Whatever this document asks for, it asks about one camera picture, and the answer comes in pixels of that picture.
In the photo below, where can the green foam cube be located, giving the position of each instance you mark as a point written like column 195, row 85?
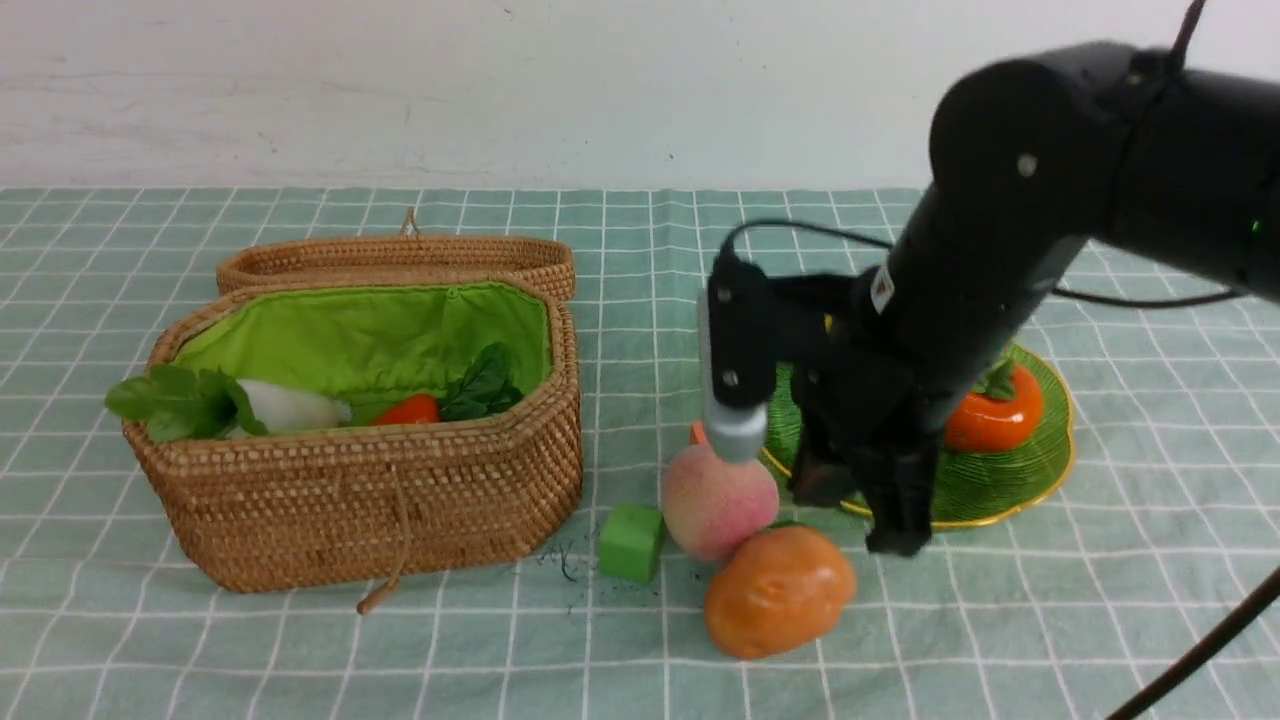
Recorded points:
column 630, row 541

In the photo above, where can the green glass leaf plate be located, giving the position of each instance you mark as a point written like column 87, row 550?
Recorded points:
column 977, row 490

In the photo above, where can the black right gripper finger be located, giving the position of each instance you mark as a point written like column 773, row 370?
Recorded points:
column 899, row 490
column 822, row 474

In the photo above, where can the brown potato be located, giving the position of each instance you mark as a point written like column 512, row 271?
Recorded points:
column 784, row 588

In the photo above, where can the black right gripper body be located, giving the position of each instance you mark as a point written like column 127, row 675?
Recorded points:
column 878, row 394

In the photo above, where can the woven wicker basket green lining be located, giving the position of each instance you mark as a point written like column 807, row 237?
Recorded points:
column 366, row 501

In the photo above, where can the orange persimmon green calyx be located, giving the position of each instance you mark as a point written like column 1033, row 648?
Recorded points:
column 1000, row 414

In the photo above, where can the green checkered tablecloth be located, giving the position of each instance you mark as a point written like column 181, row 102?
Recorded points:
column 1062, row 612

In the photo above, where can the red pepper with green leaves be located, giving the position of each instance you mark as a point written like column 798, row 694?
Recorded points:
column 486, row 388

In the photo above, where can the pink peach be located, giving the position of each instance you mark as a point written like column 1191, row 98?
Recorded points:
column 711, row 506

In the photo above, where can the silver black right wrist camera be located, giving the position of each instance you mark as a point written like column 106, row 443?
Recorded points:
column 749, row 323

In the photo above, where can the woven wicker basket lid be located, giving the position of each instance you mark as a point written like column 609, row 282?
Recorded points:
column 546, row 265

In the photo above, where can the white radish green leaves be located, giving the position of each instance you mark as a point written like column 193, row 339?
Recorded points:
column 173, row 402

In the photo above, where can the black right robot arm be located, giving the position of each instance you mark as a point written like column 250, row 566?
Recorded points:
column 1031, row 158

